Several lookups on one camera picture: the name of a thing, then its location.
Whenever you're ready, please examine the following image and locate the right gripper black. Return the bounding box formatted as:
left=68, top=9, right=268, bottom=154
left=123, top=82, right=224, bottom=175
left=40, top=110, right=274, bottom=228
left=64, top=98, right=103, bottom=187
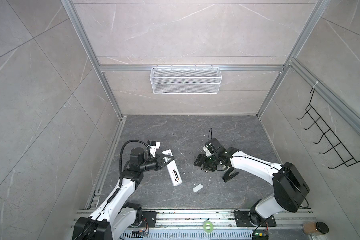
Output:
left=192, top=153, right=220, bottom=171

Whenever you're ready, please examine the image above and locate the white battery cover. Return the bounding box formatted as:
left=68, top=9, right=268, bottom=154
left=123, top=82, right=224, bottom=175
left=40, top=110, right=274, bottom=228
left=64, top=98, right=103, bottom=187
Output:
left=193, top=184, right=204, bottom=193

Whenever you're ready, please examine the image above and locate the white remote control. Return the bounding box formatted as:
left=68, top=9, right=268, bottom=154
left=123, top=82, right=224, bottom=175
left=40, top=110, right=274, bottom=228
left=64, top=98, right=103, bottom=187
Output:
left=162, top=150, right=183, bottom=187

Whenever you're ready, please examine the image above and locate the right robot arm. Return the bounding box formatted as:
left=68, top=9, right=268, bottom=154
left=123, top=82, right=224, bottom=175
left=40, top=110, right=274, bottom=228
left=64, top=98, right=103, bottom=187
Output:
left=194, top=138, right=310, bottom=226

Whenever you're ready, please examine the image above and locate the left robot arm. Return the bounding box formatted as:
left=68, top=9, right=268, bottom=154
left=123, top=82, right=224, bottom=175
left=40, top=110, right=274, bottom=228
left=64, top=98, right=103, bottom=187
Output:
left=72, top=141, right=175, bottom=240

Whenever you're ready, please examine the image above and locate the green tape roll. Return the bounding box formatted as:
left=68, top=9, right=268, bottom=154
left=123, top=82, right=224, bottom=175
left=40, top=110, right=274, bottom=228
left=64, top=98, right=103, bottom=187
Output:
left=203, top=220, right=214, bottom=234

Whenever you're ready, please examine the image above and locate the amber jar black lid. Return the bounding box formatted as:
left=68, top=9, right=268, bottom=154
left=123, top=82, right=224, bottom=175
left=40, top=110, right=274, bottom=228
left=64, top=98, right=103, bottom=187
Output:
left=303, top=222, right=329, bottom=236

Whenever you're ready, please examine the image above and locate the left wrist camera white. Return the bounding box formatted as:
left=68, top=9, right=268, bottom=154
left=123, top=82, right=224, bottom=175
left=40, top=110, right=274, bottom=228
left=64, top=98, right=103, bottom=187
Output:
left=148, top=141, right=161, bottom=158

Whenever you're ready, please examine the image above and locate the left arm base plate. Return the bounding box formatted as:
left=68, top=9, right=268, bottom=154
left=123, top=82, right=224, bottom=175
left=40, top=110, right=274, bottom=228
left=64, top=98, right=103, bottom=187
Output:
left=131, top=211, right=158, bottom=228

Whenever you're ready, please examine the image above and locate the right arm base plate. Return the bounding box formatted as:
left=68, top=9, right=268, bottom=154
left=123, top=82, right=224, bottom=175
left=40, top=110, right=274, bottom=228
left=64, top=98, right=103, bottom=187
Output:
left=233, top=210, right=277, bottom=227

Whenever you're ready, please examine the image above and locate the white wire mesh basket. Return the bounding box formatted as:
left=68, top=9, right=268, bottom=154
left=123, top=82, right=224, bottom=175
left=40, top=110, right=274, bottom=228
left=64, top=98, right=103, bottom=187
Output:
left=150, top=67, right=223, bottom=95

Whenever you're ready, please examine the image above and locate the black wire hook rack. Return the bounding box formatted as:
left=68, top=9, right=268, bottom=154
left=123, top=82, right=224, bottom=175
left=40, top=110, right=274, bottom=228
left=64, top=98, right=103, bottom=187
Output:
left=296, top=88, right=360, bottom=170

